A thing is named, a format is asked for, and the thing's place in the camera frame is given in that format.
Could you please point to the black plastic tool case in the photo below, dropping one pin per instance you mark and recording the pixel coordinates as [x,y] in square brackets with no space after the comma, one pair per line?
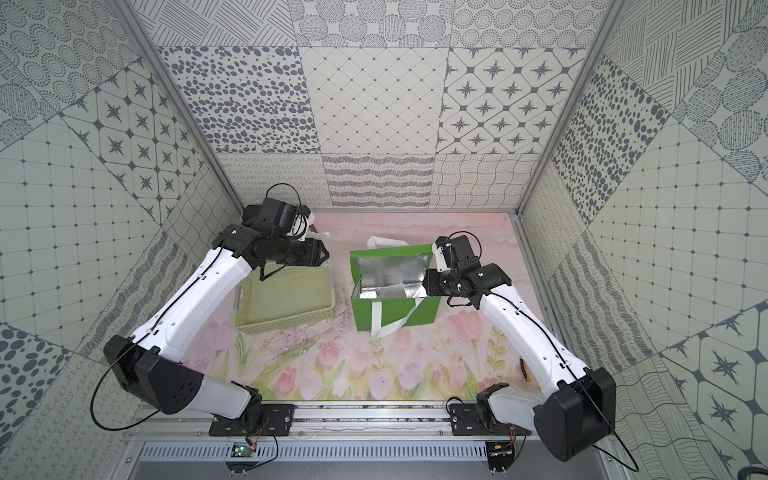
[250,213]

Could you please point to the light green plastic basket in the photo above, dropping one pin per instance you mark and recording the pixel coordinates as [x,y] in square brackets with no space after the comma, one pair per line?
[289,298]

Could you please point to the aluminium mounting rail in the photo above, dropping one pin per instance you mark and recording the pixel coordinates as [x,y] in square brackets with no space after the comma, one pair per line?
[332,431]

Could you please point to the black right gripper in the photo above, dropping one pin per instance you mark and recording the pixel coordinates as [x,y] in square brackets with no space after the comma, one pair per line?
[430,285]

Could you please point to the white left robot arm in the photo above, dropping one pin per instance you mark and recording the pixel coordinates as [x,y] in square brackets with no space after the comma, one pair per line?
[148,363]

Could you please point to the green insulated delivery bag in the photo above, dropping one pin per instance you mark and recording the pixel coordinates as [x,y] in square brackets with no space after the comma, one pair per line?
[388,292]

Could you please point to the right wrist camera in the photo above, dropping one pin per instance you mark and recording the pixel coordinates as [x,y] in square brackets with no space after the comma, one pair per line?
[455,254]

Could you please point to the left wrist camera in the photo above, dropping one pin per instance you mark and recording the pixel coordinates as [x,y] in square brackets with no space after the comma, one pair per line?
[280,219]

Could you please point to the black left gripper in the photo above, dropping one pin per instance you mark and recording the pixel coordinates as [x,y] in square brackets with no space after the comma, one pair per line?
[313,252]

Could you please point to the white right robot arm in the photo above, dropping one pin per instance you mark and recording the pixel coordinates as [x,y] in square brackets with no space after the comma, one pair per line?
[579,404]

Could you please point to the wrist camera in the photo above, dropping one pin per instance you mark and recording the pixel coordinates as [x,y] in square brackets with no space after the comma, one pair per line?
[455,254]
[280,219]

